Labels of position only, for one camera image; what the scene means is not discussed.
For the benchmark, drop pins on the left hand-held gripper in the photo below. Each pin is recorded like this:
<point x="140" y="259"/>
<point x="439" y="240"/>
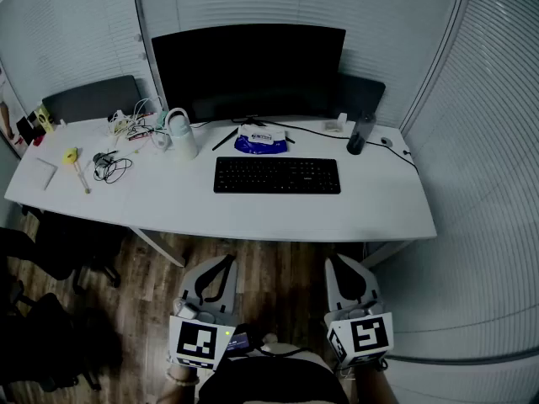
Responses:
<point x="198" y="339"/>

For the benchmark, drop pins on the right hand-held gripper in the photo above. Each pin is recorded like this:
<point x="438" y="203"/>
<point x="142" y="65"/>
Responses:
<point x="366" y="335"/>

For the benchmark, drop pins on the black keyboard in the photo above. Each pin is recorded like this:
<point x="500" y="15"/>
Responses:
<point x="273" y="175"/>

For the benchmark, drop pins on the person's right forearm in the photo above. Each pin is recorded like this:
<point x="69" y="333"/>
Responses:
<point x="375" y="387"/>

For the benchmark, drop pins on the person's left forearm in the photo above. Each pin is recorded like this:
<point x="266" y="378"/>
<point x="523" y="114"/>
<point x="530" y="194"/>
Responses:
<point x="179" y="394"/>

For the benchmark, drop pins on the white desk leg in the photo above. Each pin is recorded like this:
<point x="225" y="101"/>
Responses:
<point x="162" y="248"/>
<point x="385" y="253"/>

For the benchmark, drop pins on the small black screen device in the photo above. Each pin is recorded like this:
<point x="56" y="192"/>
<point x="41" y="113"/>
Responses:
<point x="240" y="341"/>

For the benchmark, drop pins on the small round grey object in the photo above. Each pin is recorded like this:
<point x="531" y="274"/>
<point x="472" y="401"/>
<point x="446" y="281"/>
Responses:
<point x="386" y="141"/>

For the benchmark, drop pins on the dark translucent bottle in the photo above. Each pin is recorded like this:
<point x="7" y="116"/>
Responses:
<point x="358" y="137"/>

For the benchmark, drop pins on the blue white wipes packet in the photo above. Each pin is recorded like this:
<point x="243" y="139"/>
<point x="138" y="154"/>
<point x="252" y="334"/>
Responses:
<point x="261" y="139"/>

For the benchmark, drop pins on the black office chair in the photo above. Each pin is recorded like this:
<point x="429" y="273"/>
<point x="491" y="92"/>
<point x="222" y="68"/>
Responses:
<point x="63" y="246"/>
<point x="42" y="339"/>

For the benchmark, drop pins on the white side window blinds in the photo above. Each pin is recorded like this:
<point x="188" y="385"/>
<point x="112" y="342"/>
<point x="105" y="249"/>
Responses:
<point x="484" y="183"/>

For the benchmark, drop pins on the red label strip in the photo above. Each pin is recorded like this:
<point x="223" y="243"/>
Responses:
<point x="139" y="135"/>

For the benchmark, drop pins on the small white block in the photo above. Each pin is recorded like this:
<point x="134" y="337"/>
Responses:
<point x="342" y="118"/>

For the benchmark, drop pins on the dark desk partition panel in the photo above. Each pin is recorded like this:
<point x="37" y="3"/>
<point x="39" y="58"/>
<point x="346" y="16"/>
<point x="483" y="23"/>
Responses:
<point x="362" y="95"/>

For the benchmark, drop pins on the yellow toy on stick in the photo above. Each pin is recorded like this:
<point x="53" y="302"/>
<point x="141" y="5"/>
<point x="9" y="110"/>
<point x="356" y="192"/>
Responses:
<point x="70" y="155"/>

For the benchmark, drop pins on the white notepad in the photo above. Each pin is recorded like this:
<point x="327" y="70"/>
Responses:
<point x="45" y="173"/>

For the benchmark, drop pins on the black computer monitor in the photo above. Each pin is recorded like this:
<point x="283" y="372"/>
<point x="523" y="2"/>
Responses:
<point x="248" y="74"/>

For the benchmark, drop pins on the small red object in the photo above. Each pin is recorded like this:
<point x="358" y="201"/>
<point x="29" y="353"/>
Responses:
<point x="38" y="140"/>

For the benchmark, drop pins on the yellow box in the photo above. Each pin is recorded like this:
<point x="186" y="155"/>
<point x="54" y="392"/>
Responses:
<point x="43" y="118"/>

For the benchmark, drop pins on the small black box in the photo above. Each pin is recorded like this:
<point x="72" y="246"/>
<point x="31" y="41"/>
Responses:
<point x="25" y="129"/>

